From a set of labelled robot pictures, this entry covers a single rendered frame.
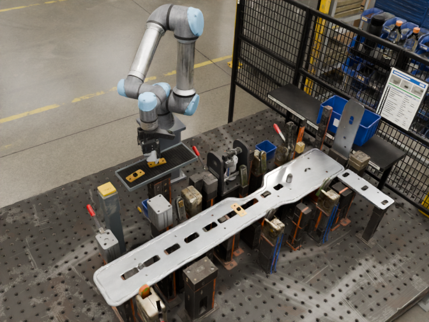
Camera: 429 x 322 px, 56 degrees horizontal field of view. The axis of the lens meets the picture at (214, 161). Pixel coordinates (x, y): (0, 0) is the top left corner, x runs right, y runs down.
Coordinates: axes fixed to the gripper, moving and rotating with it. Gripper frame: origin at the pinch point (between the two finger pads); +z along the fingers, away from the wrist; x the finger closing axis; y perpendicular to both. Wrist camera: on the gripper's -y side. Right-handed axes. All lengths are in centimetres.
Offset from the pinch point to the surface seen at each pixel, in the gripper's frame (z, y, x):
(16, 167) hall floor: 118, 72, -166
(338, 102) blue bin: 6, -119, -10
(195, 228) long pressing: 18.1, -5.4, 31.2
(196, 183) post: 9.3, -14.6, 13.3
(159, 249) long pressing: 18.0, 13.0, 35.2
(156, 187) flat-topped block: 12.1, 2.8, 5.5
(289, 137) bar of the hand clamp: 6, -72, 7
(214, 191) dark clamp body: 17.4, -23.2, 15.2
